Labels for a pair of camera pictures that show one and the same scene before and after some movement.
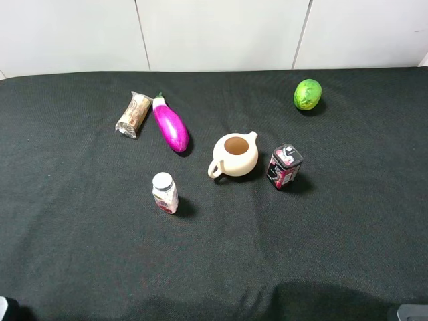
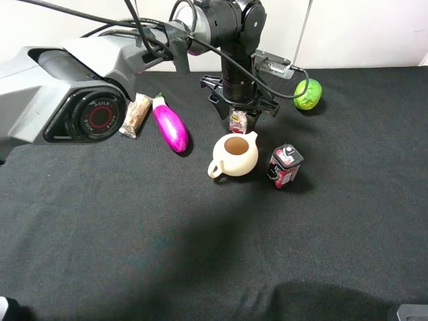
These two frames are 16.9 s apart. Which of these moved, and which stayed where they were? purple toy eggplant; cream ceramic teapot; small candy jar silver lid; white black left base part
Moved: small candy jar silver lid
Stayed: white black left base part; purple toy eggplant; cream ceramic teapot
